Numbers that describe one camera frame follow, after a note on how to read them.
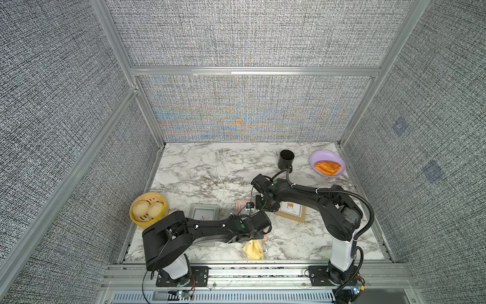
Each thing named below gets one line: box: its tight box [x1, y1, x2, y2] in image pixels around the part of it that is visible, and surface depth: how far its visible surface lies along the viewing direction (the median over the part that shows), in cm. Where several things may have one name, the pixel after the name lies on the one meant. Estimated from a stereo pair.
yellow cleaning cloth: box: [243, 239, 264, 260], surface depth 78 cm
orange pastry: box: [314, 160, 342, 177], surface depth 106 cm
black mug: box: [277, 149, 295, 174], surface depth 105 cm
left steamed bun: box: [132, 200, 150, 217], surface depth 87 cm
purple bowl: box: [309, 149, 347, 166], surface depth 116 cm
